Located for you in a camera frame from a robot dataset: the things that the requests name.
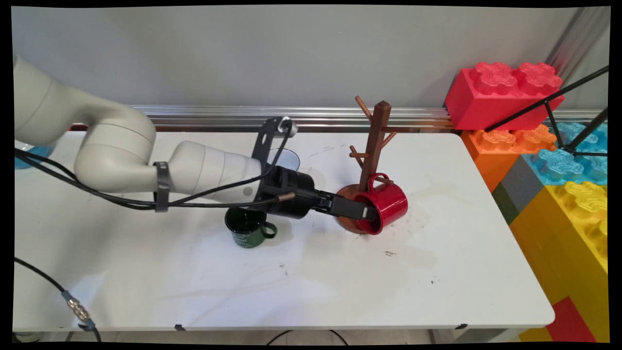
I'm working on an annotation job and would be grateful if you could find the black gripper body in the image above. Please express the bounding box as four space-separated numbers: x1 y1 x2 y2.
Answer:
260 165 337 220

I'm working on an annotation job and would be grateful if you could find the big yellow toy block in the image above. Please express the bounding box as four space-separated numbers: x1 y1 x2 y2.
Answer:
509 181 610 343

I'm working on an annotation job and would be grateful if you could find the big blue toy block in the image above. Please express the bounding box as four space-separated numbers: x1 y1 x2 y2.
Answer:
522 122 608 186

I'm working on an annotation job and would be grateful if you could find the dark green enamel mug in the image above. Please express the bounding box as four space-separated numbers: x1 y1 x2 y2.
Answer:
225 208 278 249

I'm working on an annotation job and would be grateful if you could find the white enamel mug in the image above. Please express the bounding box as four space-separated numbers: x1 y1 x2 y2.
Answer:
266 148 302 172

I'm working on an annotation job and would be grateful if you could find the black cable under table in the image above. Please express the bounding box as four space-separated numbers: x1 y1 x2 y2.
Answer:
266 330 348 346

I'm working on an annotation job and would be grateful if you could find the dark green toy block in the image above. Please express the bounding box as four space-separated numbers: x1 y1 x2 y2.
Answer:
492 183 520 225

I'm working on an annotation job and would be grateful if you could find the blue bowl white inside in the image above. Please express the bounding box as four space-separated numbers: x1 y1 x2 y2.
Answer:
15 141 54 170

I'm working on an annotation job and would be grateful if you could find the big orange toy block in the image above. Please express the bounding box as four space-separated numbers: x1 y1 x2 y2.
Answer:
461 125 557 193

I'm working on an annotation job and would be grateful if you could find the grey velcro strap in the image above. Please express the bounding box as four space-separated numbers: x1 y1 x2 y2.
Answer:
154 161 172 213

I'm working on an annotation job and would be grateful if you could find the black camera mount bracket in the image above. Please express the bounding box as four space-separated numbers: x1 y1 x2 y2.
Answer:
252 117 292 172

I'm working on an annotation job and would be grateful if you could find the red enamel mug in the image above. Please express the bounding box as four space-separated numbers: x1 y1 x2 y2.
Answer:
352 173 409 236

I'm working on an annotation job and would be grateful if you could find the black cable metal connector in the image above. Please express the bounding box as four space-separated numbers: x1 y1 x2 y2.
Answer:
15 258 102 342

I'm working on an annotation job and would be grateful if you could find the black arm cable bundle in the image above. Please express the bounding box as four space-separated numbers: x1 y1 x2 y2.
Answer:
15 119 297 210

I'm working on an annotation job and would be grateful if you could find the wooden mug tree stand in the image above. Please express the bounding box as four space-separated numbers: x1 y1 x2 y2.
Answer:
334 96 397 235

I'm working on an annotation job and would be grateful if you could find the big red toy block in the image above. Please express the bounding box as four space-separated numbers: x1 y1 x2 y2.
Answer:
445 62 565 131

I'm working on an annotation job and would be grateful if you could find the flat red toy block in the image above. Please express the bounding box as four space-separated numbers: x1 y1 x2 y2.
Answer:
546 297 597 343

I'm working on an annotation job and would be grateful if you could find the black tripod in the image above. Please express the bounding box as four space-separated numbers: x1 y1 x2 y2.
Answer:
485 66 609 157

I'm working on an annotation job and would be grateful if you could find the aluminium rail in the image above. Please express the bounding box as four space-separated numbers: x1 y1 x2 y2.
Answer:
68 104 608 133

